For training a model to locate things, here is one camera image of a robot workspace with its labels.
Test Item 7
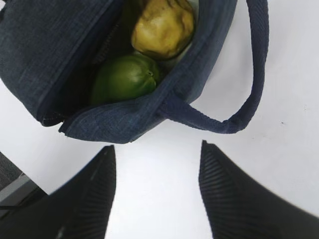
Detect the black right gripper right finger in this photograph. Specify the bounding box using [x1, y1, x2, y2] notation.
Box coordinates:
[198, 140, 319, 239]

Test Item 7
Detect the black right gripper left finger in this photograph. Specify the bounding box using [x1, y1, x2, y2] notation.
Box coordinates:
[0, 146, 116, 239]

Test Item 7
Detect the green cucumber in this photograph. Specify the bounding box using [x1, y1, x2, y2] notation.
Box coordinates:
[90, 54, 161, 105]

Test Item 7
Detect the dark blue lunch bag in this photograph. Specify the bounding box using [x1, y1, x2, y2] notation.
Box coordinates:
[0, 0, 269, 144]

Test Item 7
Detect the yellow pear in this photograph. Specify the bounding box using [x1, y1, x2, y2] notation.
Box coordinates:
[131, 0, 195, 60]

